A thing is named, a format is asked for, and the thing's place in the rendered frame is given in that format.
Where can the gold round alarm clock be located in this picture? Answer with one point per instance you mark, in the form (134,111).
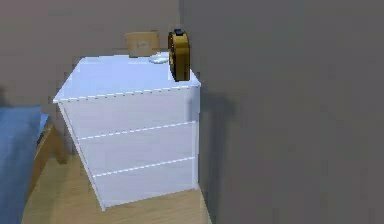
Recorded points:
(180,56)

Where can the white chest of drawers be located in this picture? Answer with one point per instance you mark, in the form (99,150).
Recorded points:
(133,133)

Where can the small white dish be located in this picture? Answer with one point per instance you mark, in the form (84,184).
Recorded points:
(158,59)

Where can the brown cardboard box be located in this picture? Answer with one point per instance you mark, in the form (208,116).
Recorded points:
(142,44)

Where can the blue bed with wooden frame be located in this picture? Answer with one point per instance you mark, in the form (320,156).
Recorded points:
(16,156)

